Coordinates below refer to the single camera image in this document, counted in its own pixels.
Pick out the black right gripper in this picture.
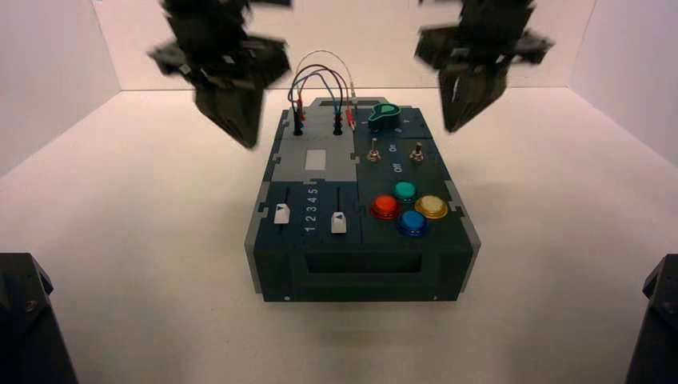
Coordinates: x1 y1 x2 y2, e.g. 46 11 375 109
414 23 555 134

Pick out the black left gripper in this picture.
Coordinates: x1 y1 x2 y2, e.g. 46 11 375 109
148 35 293 150

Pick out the dark teal grey control box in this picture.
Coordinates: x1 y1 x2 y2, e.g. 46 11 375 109
244 97 482 304

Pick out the green teal rotary knob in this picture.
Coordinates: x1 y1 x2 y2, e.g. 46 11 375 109
368 102 404 131

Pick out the teal round push button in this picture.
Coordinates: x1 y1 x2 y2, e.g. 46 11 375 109
393 181 420 203

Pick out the yellow round push button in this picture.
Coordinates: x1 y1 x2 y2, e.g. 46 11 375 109
414 194 449 221

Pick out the red round push button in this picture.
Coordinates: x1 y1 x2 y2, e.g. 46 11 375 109
369 194 402 222

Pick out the blue round push button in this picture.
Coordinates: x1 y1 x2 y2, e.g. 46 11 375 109
395 210 430 238

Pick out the black plug jumper cable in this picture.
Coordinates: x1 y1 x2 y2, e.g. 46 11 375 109
289 71 345 137

